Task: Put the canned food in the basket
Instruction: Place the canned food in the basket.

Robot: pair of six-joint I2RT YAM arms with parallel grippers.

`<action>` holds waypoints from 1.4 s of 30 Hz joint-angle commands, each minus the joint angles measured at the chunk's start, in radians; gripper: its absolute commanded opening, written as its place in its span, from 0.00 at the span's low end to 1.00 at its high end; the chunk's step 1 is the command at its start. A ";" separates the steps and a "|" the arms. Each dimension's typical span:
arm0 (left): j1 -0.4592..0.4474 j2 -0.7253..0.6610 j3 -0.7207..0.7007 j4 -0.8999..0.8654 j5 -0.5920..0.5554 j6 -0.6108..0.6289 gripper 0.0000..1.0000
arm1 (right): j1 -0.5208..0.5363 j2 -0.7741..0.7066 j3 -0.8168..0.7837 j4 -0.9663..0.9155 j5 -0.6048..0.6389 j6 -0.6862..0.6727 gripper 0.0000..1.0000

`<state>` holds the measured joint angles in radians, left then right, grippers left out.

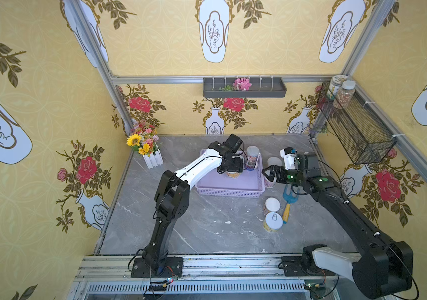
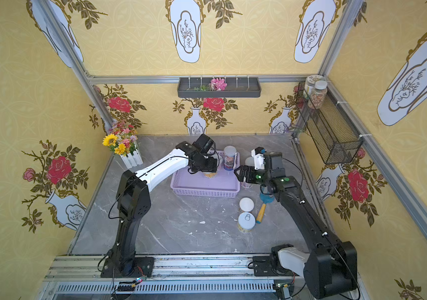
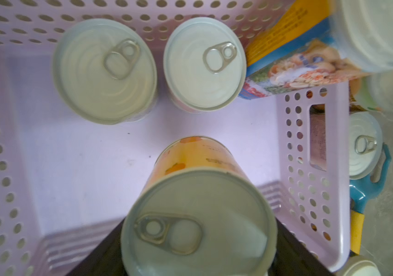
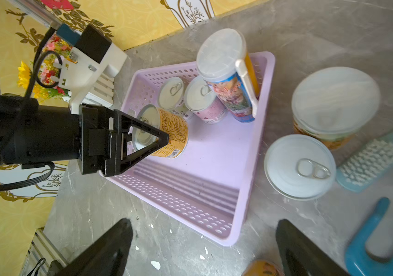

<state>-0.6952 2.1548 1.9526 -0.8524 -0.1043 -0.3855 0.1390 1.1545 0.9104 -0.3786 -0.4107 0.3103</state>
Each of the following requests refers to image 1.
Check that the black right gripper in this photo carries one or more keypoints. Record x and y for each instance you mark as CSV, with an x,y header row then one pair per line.
x,y
277,174

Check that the glass jar white lid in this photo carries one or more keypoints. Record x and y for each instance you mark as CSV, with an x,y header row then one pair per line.
x,y
344,95

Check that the teal garden fork tool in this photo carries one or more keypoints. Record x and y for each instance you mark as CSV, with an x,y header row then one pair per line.
x,y
290,195

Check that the aluminium frame post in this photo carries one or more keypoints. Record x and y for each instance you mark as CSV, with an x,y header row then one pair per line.
x,y
374,23

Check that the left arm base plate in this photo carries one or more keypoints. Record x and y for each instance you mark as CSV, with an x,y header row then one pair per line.
x,y
171,266

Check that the pink artificial flower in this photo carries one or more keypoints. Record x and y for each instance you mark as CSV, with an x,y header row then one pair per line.
x,y
242,84

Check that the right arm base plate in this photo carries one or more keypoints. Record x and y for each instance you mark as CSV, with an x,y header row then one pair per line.
x,y
295,266

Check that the glass jar behind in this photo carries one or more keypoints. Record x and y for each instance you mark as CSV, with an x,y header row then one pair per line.
x,y
335,84

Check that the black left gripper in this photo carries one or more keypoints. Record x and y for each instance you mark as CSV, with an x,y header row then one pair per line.
x,y
234,165

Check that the black wire mesh basket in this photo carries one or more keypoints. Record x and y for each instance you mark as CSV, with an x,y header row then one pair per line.
x,y
363,135

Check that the blue mixed congee can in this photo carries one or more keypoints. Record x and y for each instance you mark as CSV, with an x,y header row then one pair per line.
x,y
253,153

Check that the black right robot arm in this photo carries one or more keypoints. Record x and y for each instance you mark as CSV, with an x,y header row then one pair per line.
x,y
382,266

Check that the yellow pineapple can pull tab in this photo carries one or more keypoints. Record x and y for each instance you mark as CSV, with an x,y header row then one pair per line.
x,y
272,222

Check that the yellow can white lid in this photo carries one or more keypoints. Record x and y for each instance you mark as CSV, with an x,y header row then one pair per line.
x,y
272,205

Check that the dark grey wall shelf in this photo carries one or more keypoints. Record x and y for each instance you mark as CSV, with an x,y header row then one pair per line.
x,y
262,87

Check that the purple perforated plastic basket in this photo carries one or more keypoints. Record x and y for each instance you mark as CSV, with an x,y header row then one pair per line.
x,y
249,184

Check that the artificial flowers white fence pot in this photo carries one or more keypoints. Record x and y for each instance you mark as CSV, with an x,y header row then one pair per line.
x,y
143,139

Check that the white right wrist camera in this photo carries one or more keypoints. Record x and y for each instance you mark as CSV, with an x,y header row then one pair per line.
x,y
289,156

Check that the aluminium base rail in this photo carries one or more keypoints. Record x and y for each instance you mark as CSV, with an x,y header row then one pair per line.
x,y
226,273

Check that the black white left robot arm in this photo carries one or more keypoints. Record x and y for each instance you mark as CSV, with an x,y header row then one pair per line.
x,y
173,195

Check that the pink can with pull tab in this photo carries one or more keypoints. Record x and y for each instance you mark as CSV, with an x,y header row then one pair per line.
x,y
271,178

